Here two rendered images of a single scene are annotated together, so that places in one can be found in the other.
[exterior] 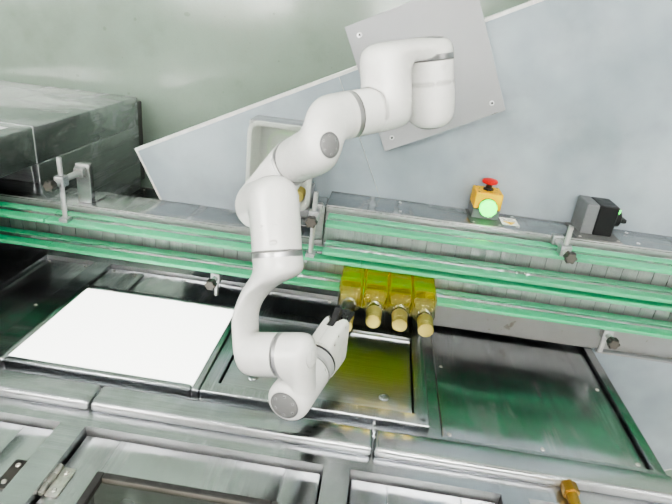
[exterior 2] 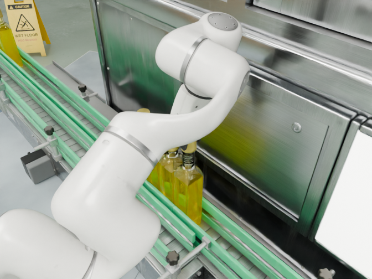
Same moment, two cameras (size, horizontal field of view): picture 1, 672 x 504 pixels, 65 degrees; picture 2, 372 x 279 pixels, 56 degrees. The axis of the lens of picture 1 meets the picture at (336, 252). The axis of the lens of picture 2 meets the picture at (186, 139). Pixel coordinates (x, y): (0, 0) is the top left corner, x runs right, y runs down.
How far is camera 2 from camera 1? 0.69 m
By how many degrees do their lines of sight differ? 41
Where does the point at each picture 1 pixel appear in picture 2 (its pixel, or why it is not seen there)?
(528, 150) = not seen: hidden behind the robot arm
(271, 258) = (120, 127)
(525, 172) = not seen: hidden behind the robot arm
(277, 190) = (58, 194)
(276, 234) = (97, 148)
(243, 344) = (222, 77)
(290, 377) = (192, 29)
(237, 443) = (316, 42)
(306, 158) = (22, 222)
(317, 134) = not seen: outside the picture
